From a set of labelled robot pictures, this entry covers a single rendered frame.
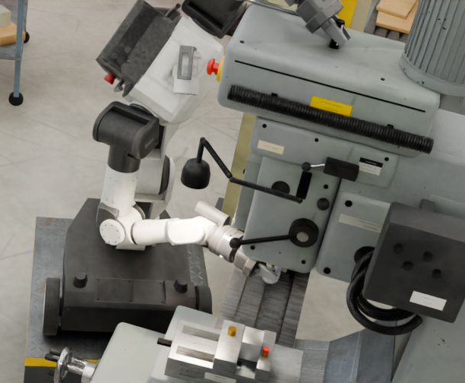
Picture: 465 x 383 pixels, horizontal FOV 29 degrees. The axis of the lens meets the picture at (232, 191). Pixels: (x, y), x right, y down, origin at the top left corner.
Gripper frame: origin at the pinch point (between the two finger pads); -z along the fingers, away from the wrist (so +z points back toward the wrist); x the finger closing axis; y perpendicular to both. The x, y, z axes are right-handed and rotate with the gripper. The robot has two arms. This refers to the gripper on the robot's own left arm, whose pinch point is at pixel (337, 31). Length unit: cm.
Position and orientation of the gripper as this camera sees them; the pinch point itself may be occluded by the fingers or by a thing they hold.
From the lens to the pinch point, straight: 204.0
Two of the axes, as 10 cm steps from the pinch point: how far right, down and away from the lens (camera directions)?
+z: -6.6, -7.6, -0.3
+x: -4.7, 4.4, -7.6
